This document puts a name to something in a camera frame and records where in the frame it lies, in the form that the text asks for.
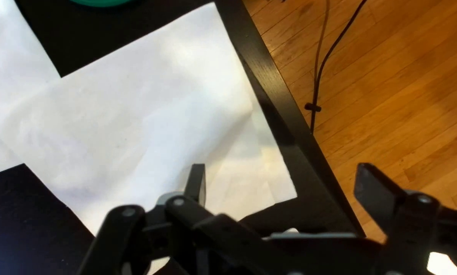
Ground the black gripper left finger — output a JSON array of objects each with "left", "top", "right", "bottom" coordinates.
[{"left": 184, "top": 162, "right": 208, "bottom": 207}]

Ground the green plastic lid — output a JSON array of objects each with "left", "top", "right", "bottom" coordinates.
[{"left": 66, "top": 0, "right": 135, "bottom": 9}]

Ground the thin black floor cable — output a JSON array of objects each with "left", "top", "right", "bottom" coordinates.
[
  {"left": 309, "top": 0, "right": 332, "bottom": 135},
  {"left": 310, "top": 0, "right": 370, "bottom": 112}
]

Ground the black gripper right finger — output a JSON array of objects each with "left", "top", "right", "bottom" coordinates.
[{"left": 353, "top": 162, "right": 408, "bottom": 226}]

